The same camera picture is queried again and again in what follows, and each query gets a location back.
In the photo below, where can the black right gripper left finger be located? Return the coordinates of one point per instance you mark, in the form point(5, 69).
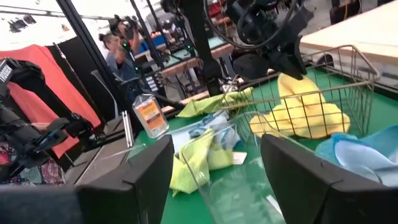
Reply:
point(140, 193)

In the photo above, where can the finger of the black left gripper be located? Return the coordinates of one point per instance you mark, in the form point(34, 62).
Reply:
point(251, 67)
point(289, 60)

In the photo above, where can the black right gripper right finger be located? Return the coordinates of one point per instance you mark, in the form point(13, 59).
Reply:
point(311, 199)

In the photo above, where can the lime green microfiber towel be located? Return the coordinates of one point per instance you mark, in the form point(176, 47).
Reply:
point(211, 104)
point(192, 161)

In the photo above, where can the yellow microfiber towel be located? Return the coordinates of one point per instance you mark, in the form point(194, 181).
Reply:
point(311, 121)

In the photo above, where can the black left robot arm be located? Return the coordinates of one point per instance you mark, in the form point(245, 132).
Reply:
point(199, 46)

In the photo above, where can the teal microfiber towel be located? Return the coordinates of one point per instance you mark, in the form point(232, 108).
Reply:
point(326, 146)

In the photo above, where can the light grey microfiber towel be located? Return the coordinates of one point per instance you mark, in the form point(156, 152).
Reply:
point(217, 124)
point(363, 158)

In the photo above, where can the background wooden work table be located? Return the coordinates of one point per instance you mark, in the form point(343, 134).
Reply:
point(186, 62)

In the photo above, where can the clear plastic bin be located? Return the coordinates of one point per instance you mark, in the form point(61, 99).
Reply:
point(242, 199)

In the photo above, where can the beige wooden desk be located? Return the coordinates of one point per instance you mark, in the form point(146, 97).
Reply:
point(357, 31)

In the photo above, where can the clear hand sanitizer bottle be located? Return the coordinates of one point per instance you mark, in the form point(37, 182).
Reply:
point(150, 115)

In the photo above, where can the patterned floral fabric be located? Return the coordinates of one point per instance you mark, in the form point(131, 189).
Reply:
point(46, 174)

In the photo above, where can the green table mat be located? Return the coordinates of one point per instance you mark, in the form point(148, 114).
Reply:
point(382, 115)

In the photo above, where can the person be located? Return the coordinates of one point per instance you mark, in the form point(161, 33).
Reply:
point(116, 60)
point(124, 29)

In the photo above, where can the orange-red hanging fabric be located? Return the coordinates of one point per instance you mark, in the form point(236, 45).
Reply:
point(56, 77)

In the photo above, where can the silver metal bracket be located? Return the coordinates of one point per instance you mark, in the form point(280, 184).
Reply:
point(127, 129)

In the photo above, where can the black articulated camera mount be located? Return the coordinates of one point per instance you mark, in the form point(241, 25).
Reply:
point(28, 137)

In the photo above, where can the black aluminium table frame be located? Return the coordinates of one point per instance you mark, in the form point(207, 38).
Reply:
point(90, 49)

